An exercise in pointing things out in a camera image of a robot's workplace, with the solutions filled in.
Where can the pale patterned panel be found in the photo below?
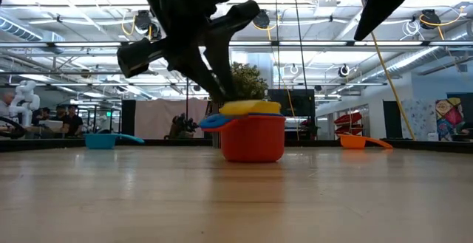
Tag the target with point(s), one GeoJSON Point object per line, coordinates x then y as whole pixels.
{"type": "Point", "coordinates": [417, 119]}

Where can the black door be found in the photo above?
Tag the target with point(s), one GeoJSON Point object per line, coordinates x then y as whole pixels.
{"type": "Point", "coordinates": [391, 121]}

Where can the black monitor screen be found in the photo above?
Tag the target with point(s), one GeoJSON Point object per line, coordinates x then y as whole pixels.
{"type": "Point", "coordinates": [299, 102]}

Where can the black upright panel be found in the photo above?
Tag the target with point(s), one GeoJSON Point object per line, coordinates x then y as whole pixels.
{"type": "Point", "coordinates": [128, 123]}

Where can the red shelf bins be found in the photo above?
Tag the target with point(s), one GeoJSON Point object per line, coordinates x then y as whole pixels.
{"type": "Point", "coordinates": [349, 119]}

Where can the black background robot arm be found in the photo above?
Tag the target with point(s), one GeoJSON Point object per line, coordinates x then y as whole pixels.
{"type": "Point", "coordinates": [183, 126]}

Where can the orange measuring cup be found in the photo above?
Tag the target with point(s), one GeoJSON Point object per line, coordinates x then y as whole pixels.
{"type": "Point", "coordinates": [351, 141]}

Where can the black table frame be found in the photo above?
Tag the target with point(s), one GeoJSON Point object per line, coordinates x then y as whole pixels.
{"type": "Point", "coordinates": [44, 145]}

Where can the black camera stand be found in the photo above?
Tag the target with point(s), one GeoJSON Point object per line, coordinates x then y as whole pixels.
{"type": "Point", "coordinates": [187, 95]}

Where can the black curved bar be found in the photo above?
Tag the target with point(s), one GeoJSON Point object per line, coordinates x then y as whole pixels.
{"type": "Point", "coordinates": [16, 126]}

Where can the teal measuring cup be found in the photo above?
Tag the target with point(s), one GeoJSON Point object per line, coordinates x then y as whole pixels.
{"type": "Point", "coordinates": [99, 141]}

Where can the beige curtain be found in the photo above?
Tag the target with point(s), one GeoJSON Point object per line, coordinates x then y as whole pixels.
{"type": "Point", "coordinates": [155, 119]}

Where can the person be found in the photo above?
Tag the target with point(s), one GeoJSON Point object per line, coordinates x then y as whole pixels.
{"type": "Point", "coordinates": [74, 123]}
{"type": "Point", "coordinates": [61, 111]}
{"type": "Point", "coordinates": [5, 102]}
{"type": "Point", "coordinates": [43, 113]}

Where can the potted plant striped pot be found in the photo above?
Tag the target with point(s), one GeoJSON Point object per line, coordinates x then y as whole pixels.
{"type": "Point", "coordinates": [251, 84]}

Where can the white humanoid robot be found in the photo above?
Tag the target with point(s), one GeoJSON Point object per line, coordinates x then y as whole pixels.
{"type": "Point", "coordinates": [26, 95]}

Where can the colourful patchwork quilt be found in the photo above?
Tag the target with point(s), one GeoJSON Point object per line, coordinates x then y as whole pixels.
{"type": "Point", "coordinates": [451, 117]}

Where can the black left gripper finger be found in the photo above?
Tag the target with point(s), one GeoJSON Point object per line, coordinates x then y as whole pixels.
{"type": "Point", "coordinates": [220, 58]}
{"type": "Point", "coordinates": [196, 71]}

